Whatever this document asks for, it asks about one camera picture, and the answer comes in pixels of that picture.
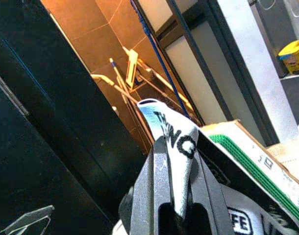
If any black framed frosted glass door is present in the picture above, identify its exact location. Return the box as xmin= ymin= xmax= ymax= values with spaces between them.
xmin=132 ymin=0 xmax=280 ymax=147

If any white squeegee head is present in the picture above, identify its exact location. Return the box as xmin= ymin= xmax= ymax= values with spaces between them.
xmin=122 ymin=46 xmax=140 ymax=90

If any white black lettered sock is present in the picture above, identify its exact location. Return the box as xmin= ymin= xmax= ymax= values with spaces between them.
xmin=220 ymin=183 xmax=299 ymax=235
xmin=136 ymin=98 xmax=199 ymax=219

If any black cabinet panel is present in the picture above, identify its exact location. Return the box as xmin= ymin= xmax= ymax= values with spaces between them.
xmin=0 ymin=0 xmax=147 ymax=235

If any white blue tipped pole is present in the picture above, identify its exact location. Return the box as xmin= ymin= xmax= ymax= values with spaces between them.
xmin=109 ymin=57 xmax=140 ymax=106

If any yellow plastic container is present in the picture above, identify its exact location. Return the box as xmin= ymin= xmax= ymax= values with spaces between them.
xmin=277 ymin=38 xmax=299 ymax=75

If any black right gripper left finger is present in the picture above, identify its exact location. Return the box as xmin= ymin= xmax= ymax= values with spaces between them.
xmin=118 ymin=136 xmax=175 ymax=235

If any cardboard box green stripe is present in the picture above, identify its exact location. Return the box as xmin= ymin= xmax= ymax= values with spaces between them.
xmin=199 ymin=119 xmax=299 ymax=230

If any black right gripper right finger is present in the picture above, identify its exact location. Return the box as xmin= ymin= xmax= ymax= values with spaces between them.
xmin=185 ymin=127 xmax=229 ymax=235

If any blue mop pole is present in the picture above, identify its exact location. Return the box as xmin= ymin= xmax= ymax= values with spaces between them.
xmin=129 ymin=0 xmax=191 ymax=119

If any cream mop with pole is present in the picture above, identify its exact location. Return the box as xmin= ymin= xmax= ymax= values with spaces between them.
xmin=90 ymin=73 xmax=139 ymax=105

